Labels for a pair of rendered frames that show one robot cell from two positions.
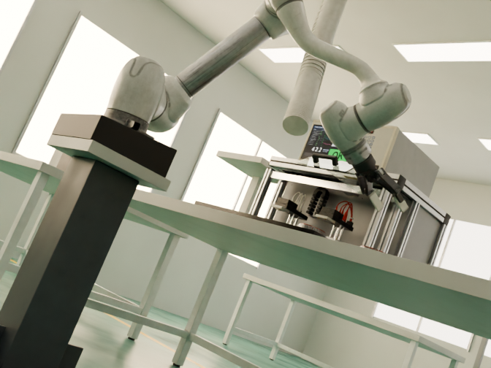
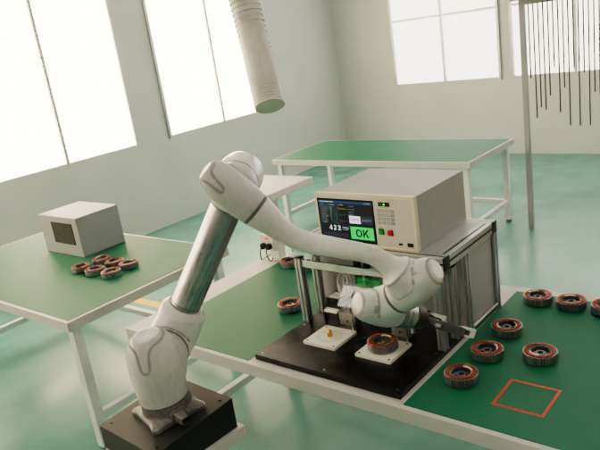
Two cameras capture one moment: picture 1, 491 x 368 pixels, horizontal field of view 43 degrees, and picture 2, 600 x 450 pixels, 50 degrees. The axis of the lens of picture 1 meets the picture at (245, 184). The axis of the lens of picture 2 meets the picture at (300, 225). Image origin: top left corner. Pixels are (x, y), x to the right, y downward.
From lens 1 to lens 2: 1.48 m
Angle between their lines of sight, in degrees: 27
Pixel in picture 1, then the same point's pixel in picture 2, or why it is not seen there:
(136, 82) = (154, 379)
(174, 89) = (182, 323)
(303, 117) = (274, 97)
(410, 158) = (437, 202)
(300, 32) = (285, 238)
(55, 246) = not seen: outside the picture
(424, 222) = (477, 254)
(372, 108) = (407, 301)
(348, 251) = (447, 429)
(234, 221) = (312, 388)
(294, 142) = not seen: outside the picture
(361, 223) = not seen: hidden behind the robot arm
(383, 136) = (403, 210)
